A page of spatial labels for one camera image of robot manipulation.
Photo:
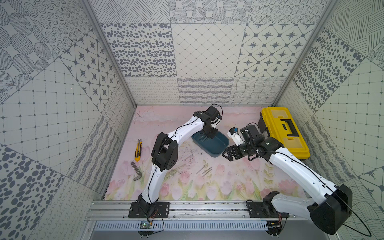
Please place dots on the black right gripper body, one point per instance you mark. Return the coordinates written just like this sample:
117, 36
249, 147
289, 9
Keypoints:
242, 150

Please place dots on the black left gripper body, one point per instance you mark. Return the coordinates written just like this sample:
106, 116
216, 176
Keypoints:
210, 131

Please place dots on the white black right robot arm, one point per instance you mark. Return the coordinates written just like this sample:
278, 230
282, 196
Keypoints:
329, 205

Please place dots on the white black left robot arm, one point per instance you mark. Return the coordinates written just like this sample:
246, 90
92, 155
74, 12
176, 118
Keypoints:
166, 149

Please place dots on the teal plastic storage box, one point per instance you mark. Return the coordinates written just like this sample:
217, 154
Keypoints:
214, 147

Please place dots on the yellow black toolbox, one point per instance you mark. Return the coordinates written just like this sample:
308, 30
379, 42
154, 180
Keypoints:
277, 122

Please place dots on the yellow utility knife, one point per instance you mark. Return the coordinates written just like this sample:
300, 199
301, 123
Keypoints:
138, 151

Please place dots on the small green circuit board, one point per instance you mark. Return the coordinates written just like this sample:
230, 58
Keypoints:
145, 225

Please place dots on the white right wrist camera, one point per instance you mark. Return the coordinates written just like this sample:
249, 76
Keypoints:
233, 133

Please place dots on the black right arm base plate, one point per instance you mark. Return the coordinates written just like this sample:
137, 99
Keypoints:
256, 210

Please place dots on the grey metal angle bracket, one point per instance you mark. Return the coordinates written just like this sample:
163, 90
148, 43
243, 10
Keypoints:
138, 172

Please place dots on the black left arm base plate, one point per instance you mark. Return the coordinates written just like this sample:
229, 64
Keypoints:
157, 210

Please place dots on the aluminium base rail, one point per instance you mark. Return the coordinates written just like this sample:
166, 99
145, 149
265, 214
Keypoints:
181, 210

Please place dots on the white slotted cable duct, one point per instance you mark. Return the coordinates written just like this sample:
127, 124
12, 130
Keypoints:
184, 225

